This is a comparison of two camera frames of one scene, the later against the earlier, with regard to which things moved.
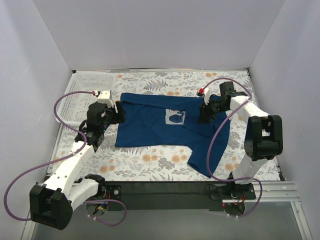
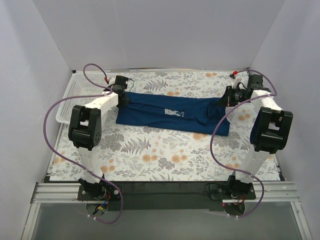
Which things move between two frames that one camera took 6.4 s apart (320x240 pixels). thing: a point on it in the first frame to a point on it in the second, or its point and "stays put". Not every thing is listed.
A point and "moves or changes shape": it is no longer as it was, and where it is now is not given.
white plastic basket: x=73 y=107 stays put
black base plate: x=175 y=195 stays put
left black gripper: x=119 y=111 to x=125 y=99
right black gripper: x=204 y=112 to x=228 y=96
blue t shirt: x=152 y=121 moves or changes shape
